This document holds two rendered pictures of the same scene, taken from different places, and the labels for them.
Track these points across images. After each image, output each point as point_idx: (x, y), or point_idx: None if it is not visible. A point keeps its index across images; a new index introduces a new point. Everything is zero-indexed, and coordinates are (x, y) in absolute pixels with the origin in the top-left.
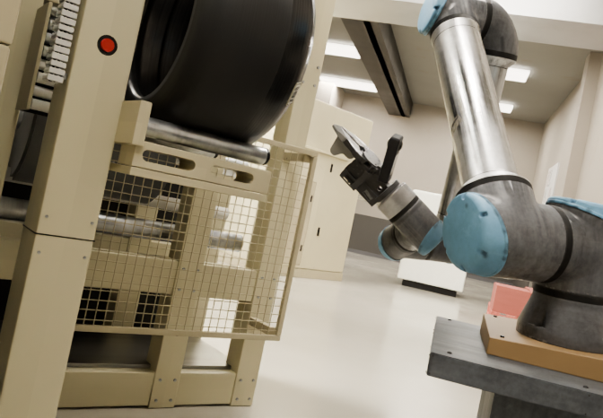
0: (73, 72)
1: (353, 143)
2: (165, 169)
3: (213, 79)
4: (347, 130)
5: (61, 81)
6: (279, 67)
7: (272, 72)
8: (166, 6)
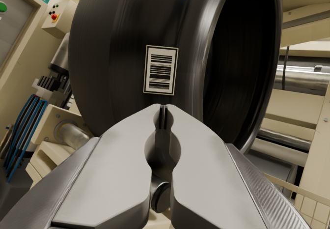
0: (73, 99)
1: (119, 166)
2: (41, 173)
3: (69, 71)
4: (192, 120)
5: (70, 106)
6: (113, 27)
7: (106, 38)
8: (220, 74)
